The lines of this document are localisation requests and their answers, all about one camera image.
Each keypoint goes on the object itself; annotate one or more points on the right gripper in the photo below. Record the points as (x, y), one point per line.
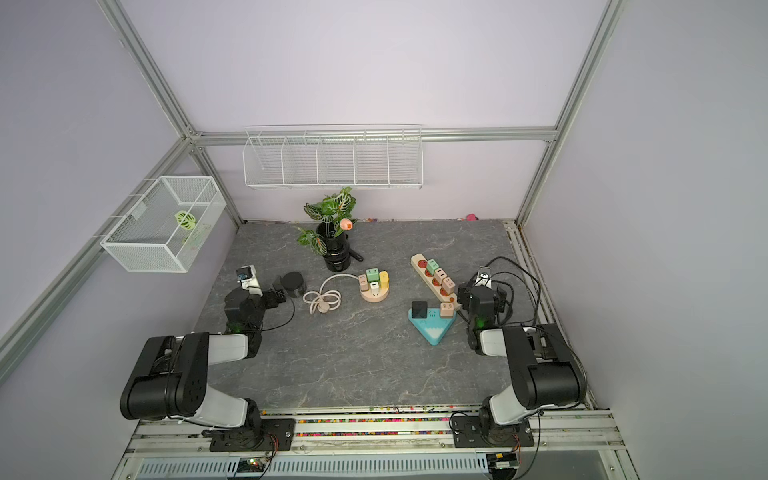
(470, 294)

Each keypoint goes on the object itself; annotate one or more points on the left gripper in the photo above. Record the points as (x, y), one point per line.
(268, 295)

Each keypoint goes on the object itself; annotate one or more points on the teal triangular power socket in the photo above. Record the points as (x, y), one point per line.
(432, 326)

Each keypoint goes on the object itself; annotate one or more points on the black charger plug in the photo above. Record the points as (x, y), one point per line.
(419, 310)

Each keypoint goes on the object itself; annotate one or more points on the round pink power socket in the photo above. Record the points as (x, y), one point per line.
(382, 295)

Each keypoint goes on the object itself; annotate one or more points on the pink charger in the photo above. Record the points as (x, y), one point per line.
(363, 283)
(447, 286)
(439, 277)
(446, 310)

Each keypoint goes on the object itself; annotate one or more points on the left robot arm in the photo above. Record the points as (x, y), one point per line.
(170, 377)

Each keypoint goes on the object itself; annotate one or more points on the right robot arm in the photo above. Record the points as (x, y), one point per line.
(544, 372)

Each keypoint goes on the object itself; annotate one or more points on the green charger on round socket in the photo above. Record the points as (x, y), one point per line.
(372, 275)

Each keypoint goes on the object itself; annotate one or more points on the black cylinder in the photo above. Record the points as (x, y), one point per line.
(293, 283)

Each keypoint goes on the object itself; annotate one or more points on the green charger on strip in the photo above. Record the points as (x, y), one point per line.
(432, 266)

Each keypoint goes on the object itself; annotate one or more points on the cream power strip red outlets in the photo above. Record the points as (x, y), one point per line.
(419, 263)

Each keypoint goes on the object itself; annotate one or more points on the black plant pot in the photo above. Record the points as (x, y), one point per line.
(338, 253)

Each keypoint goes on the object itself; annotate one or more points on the artificial green leaf plant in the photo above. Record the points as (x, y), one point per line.
(334, 218)

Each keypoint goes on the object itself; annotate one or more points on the green leaf in small basket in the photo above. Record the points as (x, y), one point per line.
(185, 220)

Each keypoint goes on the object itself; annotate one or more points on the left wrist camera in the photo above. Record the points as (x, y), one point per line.
(248, 281)

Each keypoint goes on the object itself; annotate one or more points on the small white wire basket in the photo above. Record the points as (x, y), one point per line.
(147, 239)

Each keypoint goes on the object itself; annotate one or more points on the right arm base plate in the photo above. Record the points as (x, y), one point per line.
(474, 431)

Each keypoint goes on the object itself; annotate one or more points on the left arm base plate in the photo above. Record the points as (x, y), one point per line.
(273, 435)

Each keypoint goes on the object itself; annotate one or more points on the wide white wire basket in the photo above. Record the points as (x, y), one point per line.
(363, 156)

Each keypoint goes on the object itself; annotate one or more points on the aluminium rail frame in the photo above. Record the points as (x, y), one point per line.
(386, 443)

